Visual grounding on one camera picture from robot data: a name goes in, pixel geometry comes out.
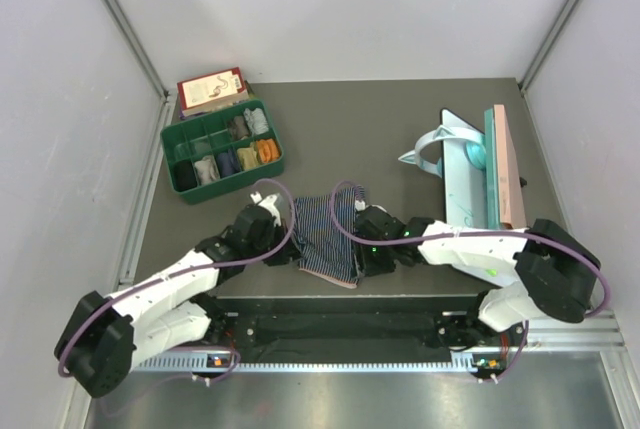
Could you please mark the mustard rolled sock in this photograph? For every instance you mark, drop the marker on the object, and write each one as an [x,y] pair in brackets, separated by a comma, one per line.
[248,158]

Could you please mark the brown rolled sock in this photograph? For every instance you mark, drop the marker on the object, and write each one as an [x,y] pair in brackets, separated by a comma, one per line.
[238,128]

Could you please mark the light blue tablet board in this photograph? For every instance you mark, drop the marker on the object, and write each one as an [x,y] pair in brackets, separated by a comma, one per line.
[469,170]

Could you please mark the green compartment tray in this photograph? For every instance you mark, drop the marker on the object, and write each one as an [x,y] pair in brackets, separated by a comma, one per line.
[207,135]

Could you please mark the striped blue boxer shorts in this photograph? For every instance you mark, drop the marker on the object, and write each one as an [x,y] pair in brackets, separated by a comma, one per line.
[325,252]

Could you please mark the orange rolled sock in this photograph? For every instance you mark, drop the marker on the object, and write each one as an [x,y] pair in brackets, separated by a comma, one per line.
[267,150]

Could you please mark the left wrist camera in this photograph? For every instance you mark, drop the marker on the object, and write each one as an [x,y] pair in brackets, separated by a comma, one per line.
[273,203]

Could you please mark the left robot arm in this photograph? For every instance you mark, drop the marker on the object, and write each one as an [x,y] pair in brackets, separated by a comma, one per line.
[106,337]

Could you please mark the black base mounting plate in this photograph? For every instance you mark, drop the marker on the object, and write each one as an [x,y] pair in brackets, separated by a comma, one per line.
[262,324]

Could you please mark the red and cream book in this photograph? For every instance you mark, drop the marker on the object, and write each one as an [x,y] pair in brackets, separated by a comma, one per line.
[212,92]

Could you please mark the beige rolled sock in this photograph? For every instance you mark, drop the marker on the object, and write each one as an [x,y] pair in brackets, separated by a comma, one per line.
[207,170]

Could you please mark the black underwear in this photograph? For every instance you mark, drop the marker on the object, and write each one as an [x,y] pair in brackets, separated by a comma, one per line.
[184,176]

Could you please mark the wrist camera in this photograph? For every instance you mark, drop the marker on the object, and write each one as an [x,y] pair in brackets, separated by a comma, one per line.
[273,203]
[361,205]

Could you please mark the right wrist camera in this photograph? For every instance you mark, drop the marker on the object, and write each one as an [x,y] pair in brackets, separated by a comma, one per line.
[361,205]

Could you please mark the grey rolled sock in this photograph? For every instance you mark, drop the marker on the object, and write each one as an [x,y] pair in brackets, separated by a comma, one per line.
[256,121]

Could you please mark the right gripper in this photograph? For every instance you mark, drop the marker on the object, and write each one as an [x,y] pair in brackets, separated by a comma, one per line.
[365,265]

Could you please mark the navy rolled sock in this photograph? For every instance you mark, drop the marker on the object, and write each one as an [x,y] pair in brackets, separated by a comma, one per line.
[228,163]

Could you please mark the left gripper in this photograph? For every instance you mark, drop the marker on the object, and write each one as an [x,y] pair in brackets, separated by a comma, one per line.
[286,255]

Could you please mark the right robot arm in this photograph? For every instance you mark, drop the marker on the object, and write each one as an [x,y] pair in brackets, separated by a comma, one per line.
[540,271]

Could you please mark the teal and pink book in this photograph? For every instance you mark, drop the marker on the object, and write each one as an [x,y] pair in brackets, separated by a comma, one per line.
[505,204]

